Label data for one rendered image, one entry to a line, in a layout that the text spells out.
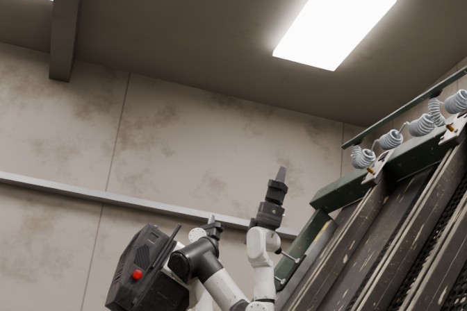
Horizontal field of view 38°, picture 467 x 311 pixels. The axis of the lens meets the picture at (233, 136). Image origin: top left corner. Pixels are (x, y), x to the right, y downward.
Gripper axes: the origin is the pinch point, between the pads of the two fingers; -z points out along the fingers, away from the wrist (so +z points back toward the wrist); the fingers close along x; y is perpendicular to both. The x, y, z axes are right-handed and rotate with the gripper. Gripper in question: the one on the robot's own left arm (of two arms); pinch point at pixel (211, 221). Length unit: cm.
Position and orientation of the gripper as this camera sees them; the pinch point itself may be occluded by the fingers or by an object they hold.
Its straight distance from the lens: 296.0
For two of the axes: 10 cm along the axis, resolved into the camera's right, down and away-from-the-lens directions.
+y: -5.5, -5.7, -6.1
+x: 8.3, -3.0, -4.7
